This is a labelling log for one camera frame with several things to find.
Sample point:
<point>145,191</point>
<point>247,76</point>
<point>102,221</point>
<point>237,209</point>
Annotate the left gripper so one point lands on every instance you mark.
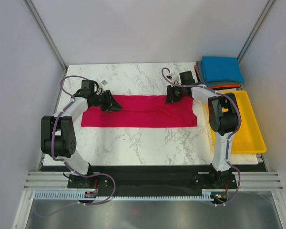
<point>111,105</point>

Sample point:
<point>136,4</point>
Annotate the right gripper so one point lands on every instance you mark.
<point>170,97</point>

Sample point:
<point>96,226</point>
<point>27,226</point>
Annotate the red t-shirt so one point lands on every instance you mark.
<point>141,111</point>

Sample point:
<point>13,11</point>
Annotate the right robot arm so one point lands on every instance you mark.
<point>223,112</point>

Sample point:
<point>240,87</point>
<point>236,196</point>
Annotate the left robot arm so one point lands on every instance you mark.
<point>58,138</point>

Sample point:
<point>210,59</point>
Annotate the blue folded t-shirt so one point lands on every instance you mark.
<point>218,68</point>

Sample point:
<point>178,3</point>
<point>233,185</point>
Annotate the yellow plastic tray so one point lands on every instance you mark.
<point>248,139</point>

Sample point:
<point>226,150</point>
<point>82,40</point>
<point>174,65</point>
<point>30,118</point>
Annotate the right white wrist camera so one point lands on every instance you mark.
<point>173,78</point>

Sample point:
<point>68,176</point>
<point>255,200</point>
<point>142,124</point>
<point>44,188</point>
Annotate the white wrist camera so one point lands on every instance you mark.
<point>173,78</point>
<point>103,83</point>

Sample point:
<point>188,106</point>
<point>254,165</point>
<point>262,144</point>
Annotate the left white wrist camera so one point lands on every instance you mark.
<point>103,83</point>

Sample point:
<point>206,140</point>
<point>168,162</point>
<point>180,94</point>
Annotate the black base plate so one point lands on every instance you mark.
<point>149,180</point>

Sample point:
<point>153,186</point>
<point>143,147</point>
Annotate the left aluminium frame post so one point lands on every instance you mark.
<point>46,34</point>

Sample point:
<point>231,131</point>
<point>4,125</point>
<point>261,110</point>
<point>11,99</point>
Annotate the aluminium frame post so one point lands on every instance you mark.
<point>46,34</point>
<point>257,26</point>

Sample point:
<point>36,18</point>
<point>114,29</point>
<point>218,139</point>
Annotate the white cable duct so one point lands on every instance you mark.
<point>86,196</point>

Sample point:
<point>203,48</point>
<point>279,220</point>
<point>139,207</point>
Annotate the right aluminium frame post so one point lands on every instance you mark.
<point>257,26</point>

